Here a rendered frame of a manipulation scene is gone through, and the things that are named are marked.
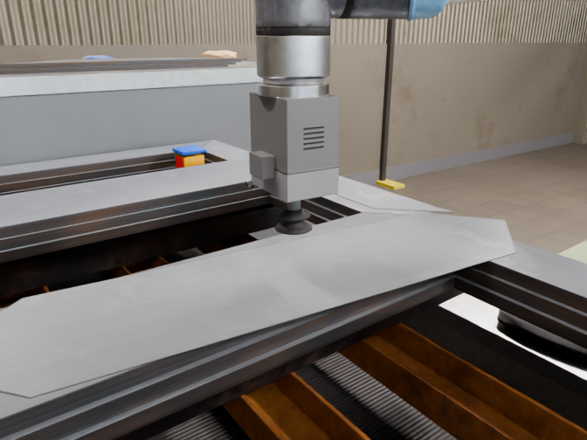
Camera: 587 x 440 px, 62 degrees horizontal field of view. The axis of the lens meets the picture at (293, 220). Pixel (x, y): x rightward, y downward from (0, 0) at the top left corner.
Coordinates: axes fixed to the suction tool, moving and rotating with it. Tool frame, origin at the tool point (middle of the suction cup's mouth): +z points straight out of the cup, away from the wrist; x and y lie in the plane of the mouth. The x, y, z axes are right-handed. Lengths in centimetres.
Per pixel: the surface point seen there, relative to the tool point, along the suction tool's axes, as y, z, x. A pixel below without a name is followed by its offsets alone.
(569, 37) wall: -281, -22, 494
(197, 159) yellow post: -63, 6, 10
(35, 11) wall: -246, -33, -5
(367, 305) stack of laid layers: 6.8, 8.5, 5.9
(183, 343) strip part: 7.4, 5.8, -15.9
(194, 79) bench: -86, -10, 19
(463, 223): -1.4, 5.8, 30.4
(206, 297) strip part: 0.3, 5.8, -11.1
